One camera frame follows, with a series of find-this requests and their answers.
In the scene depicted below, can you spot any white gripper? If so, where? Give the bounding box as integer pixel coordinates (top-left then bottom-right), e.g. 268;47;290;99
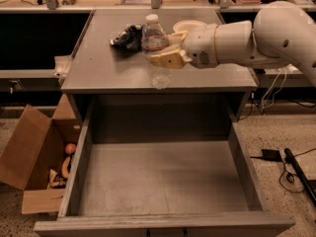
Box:
146;24;218;69

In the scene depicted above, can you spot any clear plastic water bottle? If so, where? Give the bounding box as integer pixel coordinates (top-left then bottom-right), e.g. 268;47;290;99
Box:
141;14;170;90

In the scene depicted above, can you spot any orange ball in box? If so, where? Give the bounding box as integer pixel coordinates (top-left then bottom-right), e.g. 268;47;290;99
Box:
64;143;76;155

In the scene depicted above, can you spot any grey open top drawer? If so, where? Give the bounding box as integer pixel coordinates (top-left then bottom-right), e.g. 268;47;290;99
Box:
35;98;295;237

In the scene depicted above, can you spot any black pole on floor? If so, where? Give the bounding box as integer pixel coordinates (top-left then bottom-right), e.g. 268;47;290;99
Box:
284;148;316;206

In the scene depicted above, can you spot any banana toy in box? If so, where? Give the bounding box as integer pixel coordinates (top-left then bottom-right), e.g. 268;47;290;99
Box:
61;156;71;179

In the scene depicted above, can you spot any black cable on floor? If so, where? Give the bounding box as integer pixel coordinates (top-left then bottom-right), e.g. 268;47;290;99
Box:
278;147;316;194

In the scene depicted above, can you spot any grey cabinet with top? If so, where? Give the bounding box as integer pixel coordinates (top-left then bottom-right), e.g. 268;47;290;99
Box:
62;7;257;127

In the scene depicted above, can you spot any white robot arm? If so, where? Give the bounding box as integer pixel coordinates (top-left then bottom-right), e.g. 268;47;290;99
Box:
147;1;316;86

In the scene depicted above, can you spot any white paper bowl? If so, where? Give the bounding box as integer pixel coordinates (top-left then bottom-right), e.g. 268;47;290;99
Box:
173;20;205;33

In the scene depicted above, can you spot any black power adapter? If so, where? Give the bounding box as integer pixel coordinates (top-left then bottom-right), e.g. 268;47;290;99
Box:
253;149;282;162

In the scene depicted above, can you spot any brown cardboard box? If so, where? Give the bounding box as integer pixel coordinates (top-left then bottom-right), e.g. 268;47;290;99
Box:
0;95;81;214

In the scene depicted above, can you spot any blue crumpled chip bag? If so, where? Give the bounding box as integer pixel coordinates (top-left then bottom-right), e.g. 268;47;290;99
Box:
110;24;144;51

